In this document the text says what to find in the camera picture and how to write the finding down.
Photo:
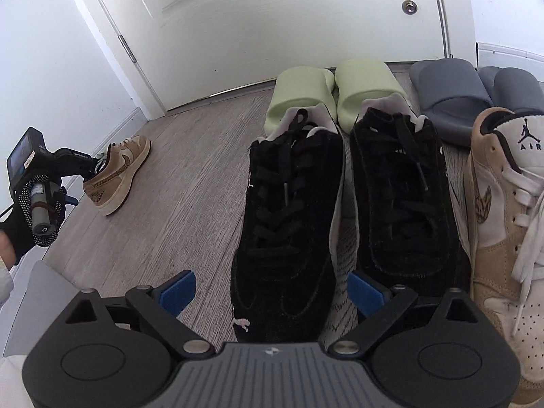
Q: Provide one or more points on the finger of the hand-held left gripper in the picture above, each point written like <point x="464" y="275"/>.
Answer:
<point x="92" y="168"/>

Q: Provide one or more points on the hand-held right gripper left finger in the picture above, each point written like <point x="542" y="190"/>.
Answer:
<point x="180" y="291"/>

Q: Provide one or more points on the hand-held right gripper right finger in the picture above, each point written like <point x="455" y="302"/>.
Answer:
<point x="365" y="295"/>

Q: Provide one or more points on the tan and white sneaker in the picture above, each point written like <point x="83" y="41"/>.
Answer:
<point x="497" y="263"/>
<point x="119" y="178"/>

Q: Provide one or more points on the black suede sneaker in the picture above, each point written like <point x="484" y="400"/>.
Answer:
<point x="280" y="221"/>
<point x="408" y="204"/>

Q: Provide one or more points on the light green slide sandal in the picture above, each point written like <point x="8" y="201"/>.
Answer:
<point x="365" y="85"/>
<point x="293" y="93"/>

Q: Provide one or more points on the grey slide sandal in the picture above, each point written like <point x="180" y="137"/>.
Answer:
<point x="446" y="93"/>
<point x="514" y="89"/>

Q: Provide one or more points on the person's left forearm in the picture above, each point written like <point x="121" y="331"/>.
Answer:
<point x="4" y="250"/>

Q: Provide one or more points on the person's left hand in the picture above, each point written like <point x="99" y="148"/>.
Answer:
<point x="19" y="229"/>

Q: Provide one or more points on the white baseboard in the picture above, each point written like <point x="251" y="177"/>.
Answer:
<point x="510" y="55"/>
<point x="127" y="123"/>

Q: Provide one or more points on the metal door hinge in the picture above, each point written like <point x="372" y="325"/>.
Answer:
<point x="126" y="49"/>

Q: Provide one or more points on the person's white clothing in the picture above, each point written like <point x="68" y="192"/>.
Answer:
<point x="10" y="374"/>

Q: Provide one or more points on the white door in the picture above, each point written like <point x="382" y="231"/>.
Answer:
<point x="255" y="17"/>

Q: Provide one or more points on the round metal door bumper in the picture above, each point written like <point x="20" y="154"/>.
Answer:
<point x="409" y="7"/>

